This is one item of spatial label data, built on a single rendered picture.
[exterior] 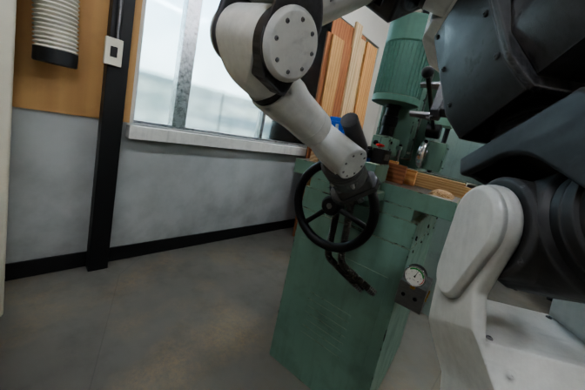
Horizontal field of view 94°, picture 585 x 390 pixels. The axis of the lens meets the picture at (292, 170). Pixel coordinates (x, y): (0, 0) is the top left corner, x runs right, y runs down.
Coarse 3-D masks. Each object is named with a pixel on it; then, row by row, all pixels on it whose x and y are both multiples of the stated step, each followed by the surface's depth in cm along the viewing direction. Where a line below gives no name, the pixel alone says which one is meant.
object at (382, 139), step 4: (376, 136) 105; (380, 136) 104; (384, 136) 104; (372, 140) 106; (380, 140) 104; (384, 140) 103; (388, 140) 103; (392, 140) 104; (396, 140) 109; (372, 144) 106; (384, 144) 103; (388, 144) 103; (392, 144) 104; (396, 144) 110; (384, 148) 104; (388, 148) 103; (392, 148) 107; (392, 152) 108; (396, 152) 113
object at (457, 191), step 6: (420, 180) 100; (426, 180) 99; (432, 180) 98; (438, 180) 96; (420, 186) 100; (426, 186) 99; (432, 186) 98; (438, 186) 96; (444, 186) 95; (450, 186) 94; (456, 186) 93; (462, 186) 92; (456, 192) 93; (462, 192) 92
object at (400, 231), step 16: (304, 192) 111; (320, 192) 107; (320, 208) 107; (368, 208) 96; (352, 224) 99; (384, 224) 92; (400, 224) 89; (416, 224) 87; (432, 224) 121; (400, 240) 89; (416, 240) 91
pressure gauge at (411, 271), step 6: (414, 264) 83; (408, 270) 82; (414, 270) 81; (420, 270) 80; (408, 276) 82; (420, 276) 80; (426, 276) 80; (408, 282) 82; (414, 282) 81; (420, 282) 80; (414, 288) 83
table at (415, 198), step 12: (300, 168) 112; (324, 180) 106; (384, 192) 91; (396, 192) 90; (408, 192) 88; (420, 192) 86; (396, 204) 90; (408, 204) 88; (420, 204) 86; (432, 204) 84; (444, 204) 82; (456, 204) 80; (444, 216) 82
